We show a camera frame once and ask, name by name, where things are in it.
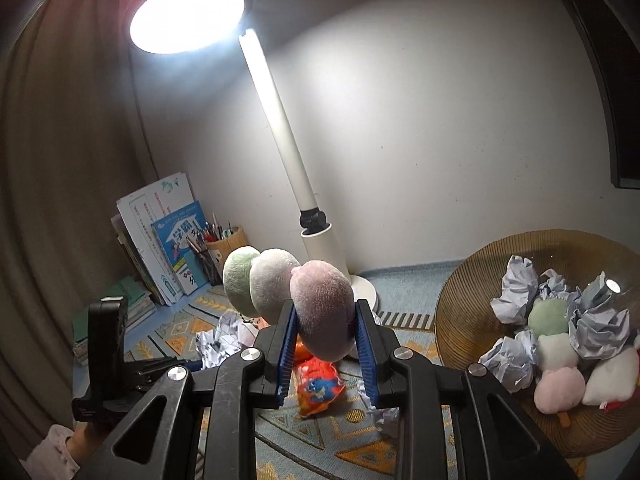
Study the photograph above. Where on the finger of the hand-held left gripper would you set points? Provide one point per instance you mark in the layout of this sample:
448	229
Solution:
150	366

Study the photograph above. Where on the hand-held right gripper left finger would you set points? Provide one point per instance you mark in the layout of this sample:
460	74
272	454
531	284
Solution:
286	355

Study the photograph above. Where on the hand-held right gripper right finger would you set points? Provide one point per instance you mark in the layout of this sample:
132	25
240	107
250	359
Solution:
369	360

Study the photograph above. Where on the orange tangerine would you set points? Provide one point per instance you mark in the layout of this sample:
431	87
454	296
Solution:
301	352

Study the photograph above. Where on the orange snack packet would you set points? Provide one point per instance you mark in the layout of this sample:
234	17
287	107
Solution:
317	387

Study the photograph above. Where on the paper ball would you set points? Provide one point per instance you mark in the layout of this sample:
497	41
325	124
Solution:
382	410
554	285
515	290
510	362
220	340
600	320

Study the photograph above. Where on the large plush dango skewer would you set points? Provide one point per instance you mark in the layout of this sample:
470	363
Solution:
320	305

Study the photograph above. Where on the amber ribbed bowl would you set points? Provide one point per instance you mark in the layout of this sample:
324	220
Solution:
465	310

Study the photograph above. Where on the small plush dango skewer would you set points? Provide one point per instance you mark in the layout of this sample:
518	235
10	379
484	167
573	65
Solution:
557	390

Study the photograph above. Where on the white plush toy red trim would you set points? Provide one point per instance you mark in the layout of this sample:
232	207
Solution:
612	380

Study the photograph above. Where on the person's left forearm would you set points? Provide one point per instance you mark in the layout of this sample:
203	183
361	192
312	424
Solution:
52	455

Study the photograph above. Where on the stack of lying books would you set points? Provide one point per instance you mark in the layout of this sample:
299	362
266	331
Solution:
125	305

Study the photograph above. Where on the patterned blue woven mat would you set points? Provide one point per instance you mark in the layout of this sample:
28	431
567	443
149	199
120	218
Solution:
300	442

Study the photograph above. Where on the row of standing books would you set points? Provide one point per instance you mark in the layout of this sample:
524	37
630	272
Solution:
132	255

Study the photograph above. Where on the white blue exercise book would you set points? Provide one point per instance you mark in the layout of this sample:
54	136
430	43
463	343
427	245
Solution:
190	275

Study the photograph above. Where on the black mesh pen holder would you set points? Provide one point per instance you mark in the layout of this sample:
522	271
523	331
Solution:
209	267

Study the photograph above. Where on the bamboo pen holder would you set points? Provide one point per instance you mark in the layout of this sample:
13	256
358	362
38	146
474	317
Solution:
232	250

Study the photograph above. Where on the bunch of pens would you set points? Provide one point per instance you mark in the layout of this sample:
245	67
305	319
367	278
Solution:
220	230
197	242

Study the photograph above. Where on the blue cover workbook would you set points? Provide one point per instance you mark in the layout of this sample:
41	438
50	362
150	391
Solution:
175	235

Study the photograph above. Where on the beige curtain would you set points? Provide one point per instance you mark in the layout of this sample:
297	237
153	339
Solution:
60	210

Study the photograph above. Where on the leaning books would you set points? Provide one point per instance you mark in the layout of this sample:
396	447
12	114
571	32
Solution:
145	205

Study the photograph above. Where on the white desk lamp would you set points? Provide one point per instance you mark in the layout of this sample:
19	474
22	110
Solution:
280	125

